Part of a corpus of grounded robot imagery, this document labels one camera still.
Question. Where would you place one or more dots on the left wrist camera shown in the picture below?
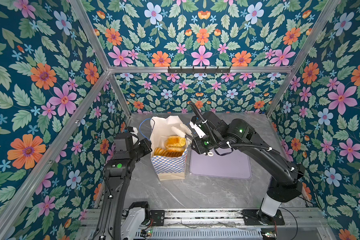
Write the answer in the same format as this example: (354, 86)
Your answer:
(126, 140)

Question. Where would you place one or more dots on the braided pastry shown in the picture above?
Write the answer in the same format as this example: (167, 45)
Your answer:
(175, 142)

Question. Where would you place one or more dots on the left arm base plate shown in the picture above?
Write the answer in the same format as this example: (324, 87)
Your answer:
(157, 217)

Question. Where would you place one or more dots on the ring shaped pretzel bread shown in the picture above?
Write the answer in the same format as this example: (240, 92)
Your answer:
(176, 151)

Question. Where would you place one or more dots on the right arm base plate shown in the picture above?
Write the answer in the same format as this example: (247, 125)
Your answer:
(255, 217)

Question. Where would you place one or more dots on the checkered paper bag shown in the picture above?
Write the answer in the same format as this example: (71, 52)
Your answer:
(166, 168)

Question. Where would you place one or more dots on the lavender plastic tray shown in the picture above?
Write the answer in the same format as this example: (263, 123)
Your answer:
(235, 165)

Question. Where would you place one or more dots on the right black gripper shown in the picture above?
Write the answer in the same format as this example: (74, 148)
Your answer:
(197, 147)

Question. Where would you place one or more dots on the black hook rail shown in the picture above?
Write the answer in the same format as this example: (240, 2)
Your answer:
(199, 70)

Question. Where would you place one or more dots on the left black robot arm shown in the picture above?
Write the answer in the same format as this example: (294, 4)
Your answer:
(112, 225)

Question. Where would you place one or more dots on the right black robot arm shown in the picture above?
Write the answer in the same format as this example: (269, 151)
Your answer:
(239, 136)

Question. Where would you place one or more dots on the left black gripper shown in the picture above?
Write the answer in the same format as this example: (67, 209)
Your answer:
(147, 146)

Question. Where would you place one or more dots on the ridged long bread roll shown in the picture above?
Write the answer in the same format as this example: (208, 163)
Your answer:
(163, 153)

